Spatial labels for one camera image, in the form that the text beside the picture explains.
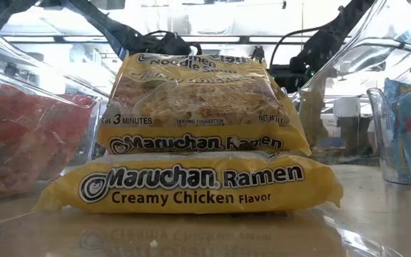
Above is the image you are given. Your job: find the black overhead camera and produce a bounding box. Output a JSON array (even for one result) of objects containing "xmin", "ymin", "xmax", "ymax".
[{"xmin": 250, "ymin": 45, "xmax": 265, "ymax": 64}]

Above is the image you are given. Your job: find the blue beef ramen pack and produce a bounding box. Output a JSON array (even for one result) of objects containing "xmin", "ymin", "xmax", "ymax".
[{"xmin": 383, "ymin": 77, "xmax": 411, "ymax": 185}]

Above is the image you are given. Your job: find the yellow creamy chicken ramen pack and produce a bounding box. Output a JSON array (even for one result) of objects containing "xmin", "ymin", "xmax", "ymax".
[
  {"xmin": 97, "ymin": 52, "xmax": 313, "ymax": 157},
  {"xmin": 32, "ymin": 150, "xmax": 345, "ymax": 215}
]

